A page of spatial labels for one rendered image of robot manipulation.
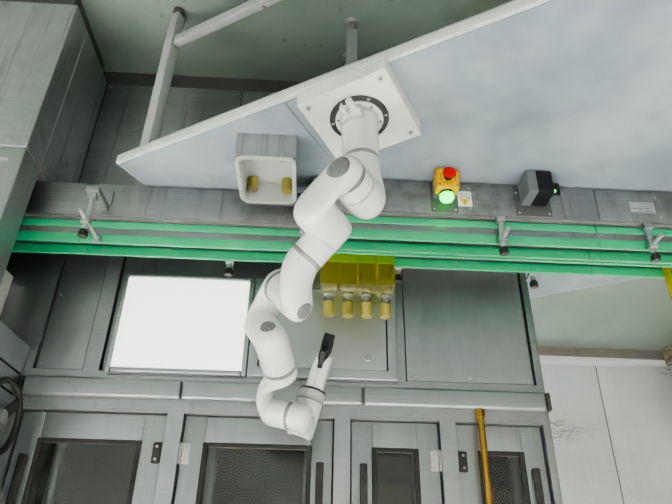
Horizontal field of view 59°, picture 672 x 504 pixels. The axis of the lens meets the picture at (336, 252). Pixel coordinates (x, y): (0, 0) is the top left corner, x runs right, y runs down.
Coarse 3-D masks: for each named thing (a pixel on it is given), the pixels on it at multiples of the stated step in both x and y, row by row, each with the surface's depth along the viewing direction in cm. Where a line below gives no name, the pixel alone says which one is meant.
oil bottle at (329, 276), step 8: (336, 256) 187; (328, 264) 186; (336, 264) 186; (320, 272) 189; (328, 272) 184; (336, 272) 184; (320, 280) 185; (328, 280) 183; (336, 280) 183; (320, 288) 184; (328, 288) 182; (336, 288) 182
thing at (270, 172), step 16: (240, 160) 167; (256, 160) 178; (272, 160) 167; (288, 160) 167; (240, 176) 174; (256, 176) 185; (272, 176) 185; (288, 176) 185; (240, 192) 180; (256, 192) 186; (272, 192) 186
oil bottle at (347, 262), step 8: (344, 256) 188; (352, 256) 188; (344, 264) 186; (352, 264) 186; (344, 272) 185; (352, 272) 185; (344, 280) 183; (352, 280) 183; (344, 288) 182; (352, 288) 182
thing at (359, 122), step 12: (348, 108) 152; (360, 108) 150; (372, 108) 152; (336, 120) 156; (348, 120) 151; (360, 120) 149; (372, 120) 151; (348, 132) 148; (360, 132) 147; (372, 132) 148; (348, 144) 146; (360, 144) 144; (372, 144) 146
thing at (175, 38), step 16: (256, 0) 198; (272, 0) 196; (176, 16) 219; (224, 16) 203; (240, 16) 202; (176, 32) 216; (192, 32) 209; (208, 32) 208; (432, 32) 150; (176, 48) 213; (160, 64) 208; (160, 80) 203; (160, 96) 199; (160, 112) 197; (144, 128) 193; (160, 128) 195; (144, 144) 189
